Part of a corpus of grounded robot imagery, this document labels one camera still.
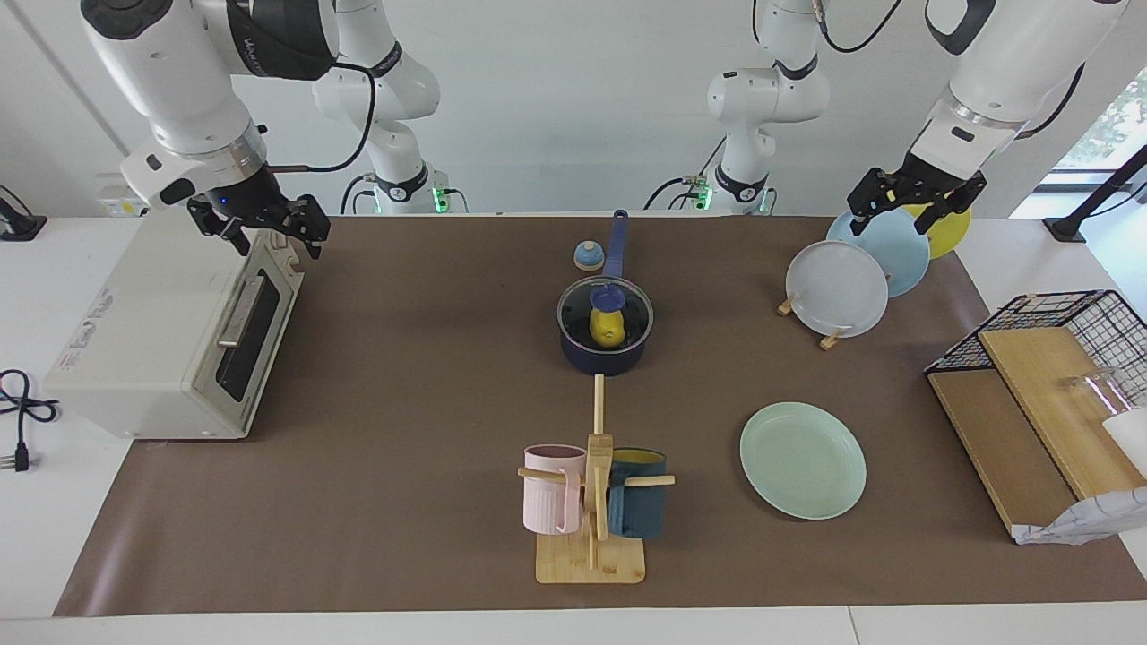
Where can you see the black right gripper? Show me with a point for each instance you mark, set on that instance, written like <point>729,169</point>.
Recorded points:
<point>246,202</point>

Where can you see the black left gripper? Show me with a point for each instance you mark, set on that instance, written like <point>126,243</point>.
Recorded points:
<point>936,184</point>

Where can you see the yellow lemon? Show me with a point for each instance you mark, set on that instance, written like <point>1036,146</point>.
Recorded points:
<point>607,330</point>

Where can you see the glass lid blue knob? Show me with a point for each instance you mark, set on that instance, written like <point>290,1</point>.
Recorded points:
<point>573,309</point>

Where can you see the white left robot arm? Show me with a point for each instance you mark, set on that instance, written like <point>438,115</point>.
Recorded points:
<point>1013,72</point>

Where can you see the light blue plate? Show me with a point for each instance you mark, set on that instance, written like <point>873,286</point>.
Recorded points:
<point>901,255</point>

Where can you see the yellow plate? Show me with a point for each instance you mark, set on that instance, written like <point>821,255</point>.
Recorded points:
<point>950,240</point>

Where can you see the grey plate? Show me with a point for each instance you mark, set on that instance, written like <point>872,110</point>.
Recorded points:
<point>838,291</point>

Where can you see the wooden plate rack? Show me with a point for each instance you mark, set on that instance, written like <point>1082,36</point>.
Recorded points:
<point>831,341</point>

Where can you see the green plate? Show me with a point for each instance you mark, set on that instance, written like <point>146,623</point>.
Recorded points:
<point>802,461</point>

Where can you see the white socket box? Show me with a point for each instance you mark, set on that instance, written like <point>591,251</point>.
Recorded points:
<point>121,204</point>

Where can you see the cream toaster oven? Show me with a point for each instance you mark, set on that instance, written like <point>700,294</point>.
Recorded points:
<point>152,322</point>

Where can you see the wooden two-tier shelf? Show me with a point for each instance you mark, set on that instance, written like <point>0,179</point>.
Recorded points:
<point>1030,376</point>

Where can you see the black table clamp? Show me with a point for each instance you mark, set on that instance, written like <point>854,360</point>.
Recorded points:
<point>20,226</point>

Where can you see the clear glass cup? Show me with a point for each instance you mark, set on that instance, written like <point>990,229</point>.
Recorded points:
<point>1102,390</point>

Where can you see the white cup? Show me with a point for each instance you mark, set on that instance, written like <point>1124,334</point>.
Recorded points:
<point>1131,439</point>

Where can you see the brown table mat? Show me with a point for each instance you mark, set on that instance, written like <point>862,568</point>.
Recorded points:
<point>430,502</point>

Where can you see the dark blue saucepan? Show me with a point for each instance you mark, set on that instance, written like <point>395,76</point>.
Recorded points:
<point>602,360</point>

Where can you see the white checked cloth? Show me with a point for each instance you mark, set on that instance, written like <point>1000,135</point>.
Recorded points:
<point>1089,520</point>

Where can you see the pink ribbed mug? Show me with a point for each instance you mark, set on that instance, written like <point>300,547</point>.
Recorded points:
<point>548,497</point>

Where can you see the dark teal mug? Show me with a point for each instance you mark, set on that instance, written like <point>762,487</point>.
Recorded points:
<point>641,511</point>

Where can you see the wooden mug rack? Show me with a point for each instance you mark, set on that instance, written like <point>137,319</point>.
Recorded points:
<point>591,560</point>

